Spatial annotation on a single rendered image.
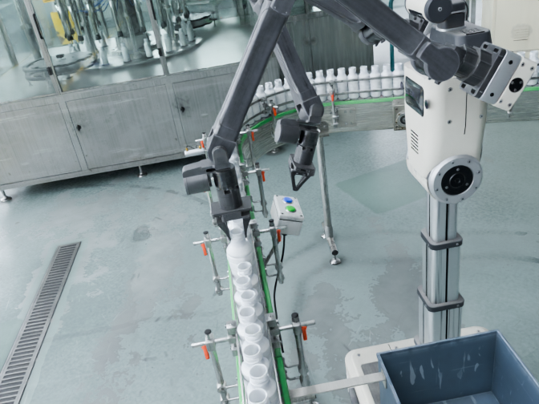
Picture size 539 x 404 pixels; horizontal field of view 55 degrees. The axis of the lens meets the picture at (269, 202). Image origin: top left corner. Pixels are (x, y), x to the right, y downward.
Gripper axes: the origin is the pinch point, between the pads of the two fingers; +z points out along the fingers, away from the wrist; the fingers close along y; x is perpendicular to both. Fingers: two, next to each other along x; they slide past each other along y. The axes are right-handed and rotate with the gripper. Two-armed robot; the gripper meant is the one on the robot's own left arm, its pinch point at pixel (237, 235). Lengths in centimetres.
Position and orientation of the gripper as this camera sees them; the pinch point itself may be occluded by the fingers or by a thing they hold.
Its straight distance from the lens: 133.9
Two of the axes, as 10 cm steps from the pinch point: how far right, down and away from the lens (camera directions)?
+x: -1.2, -4.6, 8.8
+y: 9.8, -1.9, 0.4
